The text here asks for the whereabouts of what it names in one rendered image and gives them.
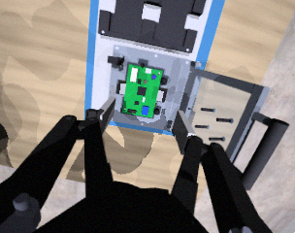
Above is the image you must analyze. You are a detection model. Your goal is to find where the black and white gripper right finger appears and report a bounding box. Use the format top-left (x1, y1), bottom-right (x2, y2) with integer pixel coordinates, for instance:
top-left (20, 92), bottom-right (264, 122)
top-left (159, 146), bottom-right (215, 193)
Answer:
top-left (158, 110), bottom-right (273, 233)

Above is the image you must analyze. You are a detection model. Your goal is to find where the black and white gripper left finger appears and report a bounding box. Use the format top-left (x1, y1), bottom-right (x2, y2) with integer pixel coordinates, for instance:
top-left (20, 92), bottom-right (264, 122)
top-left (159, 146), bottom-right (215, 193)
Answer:
top-left (0, 96), bottom-right (125, 233)

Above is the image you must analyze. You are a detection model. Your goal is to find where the green circuit board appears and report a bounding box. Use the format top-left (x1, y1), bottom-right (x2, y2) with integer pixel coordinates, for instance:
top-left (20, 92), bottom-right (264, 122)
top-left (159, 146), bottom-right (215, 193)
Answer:
top-left (122, 64), bottom-right (163, 117)

